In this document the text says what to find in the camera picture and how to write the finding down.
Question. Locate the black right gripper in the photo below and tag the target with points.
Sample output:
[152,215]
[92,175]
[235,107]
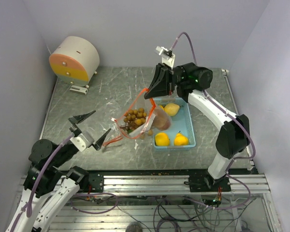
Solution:
[163,83]

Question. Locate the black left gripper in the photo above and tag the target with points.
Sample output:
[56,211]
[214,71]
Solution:
[79,118]

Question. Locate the brown round fruit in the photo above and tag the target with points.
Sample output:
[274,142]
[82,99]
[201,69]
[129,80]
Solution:
[162,120]

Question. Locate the brown longan bunch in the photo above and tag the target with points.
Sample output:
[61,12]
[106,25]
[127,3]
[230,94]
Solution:
[136,124]

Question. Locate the clear orange zip top bag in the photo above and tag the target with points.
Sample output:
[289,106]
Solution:
[140,102]

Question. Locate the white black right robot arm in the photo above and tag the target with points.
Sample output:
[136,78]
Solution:
[191,83]

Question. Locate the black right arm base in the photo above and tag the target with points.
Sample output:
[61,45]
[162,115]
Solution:
[205,183]

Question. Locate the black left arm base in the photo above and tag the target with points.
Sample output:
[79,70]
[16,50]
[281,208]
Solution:
[91,180]

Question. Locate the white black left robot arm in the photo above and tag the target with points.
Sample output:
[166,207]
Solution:
[46,189]

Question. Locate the yellow bell pepper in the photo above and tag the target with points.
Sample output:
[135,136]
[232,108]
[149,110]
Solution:
[161,107]

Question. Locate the yellow lemon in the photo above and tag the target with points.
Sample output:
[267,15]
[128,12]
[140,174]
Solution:
[171,109]

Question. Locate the light blue plastic basket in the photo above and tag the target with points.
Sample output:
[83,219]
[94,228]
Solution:
[181,122]

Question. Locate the orange fruit left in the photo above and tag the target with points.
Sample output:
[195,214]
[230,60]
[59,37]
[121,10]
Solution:
[162,139]

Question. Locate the orange fruit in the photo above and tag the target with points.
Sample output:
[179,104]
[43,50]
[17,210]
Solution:
[162,139]
[180,140]

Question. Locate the orange fruit right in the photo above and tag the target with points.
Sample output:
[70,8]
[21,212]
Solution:
[180,140]

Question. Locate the white corner clip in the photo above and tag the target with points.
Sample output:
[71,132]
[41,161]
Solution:
[225,72]

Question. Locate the cream cylindrical drawer box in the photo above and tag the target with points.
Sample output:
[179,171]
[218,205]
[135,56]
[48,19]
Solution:
[75,61]

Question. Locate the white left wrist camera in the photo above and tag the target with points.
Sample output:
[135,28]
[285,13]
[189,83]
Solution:
[83,141]

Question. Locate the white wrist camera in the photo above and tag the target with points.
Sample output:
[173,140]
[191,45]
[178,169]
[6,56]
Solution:
[167,56]
[83,141]

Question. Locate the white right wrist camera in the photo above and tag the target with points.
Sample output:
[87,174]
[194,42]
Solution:
[167,56]

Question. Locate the small white metal bracket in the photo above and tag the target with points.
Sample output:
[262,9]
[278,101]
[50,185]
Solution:
[79,90]

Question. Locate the aluminium rail frame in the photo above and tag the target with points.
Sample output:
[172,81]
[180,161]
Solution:
[160,202]

